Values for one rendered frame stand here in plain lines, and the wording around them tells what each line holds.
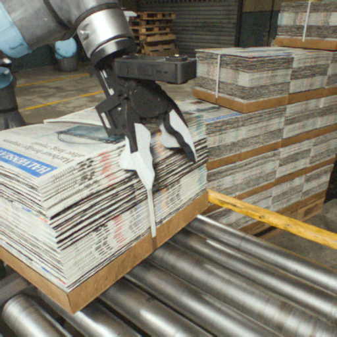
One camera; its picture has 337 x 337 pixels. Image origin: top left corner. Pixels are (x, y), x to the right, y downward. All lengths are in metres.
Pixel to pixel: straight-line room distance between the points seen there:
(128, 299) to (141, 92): 0.33
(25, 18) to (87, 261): 0.36
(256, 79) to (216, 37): 7.49
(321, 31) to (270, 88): 0.51
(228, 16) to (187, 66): 8.35
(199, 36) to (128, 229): 8.75
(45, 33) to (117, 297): 0.43
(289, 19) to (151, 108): 1.63
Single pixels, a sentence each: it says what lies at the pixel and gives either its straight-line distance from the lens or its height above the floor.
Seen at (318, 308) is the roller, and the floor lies 0.79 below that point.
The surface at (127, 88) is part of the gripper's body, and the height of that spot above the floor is 1.13.
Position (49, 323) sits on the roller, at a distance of 0.56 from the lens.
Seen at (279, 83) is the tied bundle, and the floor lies 0.94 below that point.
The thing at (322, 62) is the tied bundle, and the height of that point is 1.02.
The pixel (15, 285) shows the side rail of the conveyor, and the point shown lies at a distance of 0.63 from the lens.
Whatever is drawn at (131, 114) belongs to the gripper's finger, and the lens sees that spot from 0.43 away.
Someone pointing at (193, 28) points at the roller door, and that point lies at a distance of 9.27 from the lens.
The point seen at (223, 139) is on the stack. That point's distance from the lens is 1.38.
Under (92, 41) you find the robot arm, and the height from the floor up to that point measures 1.19.
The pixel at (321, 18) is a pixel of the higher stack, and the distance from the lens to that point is 1.91.
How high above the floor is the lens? 1.22
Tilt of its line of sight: 27 degrees down
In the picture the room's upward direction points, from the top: straight up
